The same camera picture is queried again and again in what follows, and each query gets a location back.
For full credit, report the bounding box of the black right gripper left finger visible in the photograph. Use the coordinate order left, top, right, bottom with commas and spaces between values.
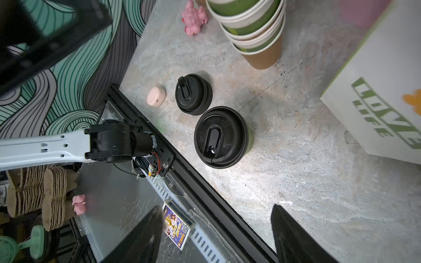
103, 206, 164, 263

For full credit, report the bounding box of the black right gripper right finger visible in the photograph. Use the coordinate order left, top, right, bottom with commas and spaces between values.
271, 204, 338, 263

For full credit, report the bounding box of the green paper coffee cup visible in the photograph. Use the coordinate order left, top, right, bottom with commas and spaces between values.
246, 127, 254, 154

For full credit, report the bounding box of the black coffee cup lid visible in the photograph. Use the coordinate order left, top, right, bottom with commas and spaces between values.
194, 106, 248, 169

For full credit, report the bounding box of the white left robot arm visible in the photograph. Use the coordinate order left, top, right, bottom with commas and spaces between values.
1, 1, 166, 171

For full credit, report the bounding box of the white paper takeout bag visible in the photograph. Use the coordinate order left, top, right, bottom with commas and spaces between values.
321, 1, 421, 164

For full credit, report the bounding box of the colourful picture card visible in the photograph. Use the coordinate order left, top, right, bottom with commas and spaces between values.
162, 199, 195, 251

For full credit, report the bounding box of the stack of brown carriers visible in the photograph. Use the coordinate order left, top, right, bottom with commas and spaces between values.
6, 165, 78, 231

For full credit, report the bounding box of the green plastic fan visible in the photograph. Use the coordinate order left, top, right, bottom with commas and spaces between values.
1, 225, 46, 263

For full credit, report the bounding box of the pink earbud case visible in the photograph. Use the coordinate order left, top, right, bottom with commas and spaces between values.
146, 87, 166, 107

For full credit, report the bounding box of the stack of black lids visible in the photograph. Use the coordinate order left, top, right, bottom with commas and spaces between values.
175, 74, 213, 116

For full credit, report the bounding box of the stack of paper cups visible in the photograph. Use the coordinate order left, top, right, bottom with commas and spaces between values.
206, 0, 287, 70

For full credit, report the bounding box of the small pink pig toy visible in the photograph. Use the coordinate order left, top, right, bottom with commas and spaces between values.
182, 0, 208, 36

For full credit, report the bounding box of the pink cup holder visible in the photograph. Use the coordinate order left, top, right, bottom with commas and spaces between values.
339, 0, 391, 28

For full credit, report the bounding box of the white slotted cable duct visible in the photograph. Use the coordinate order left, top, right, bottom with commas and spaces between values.
79, 174, 237, 263

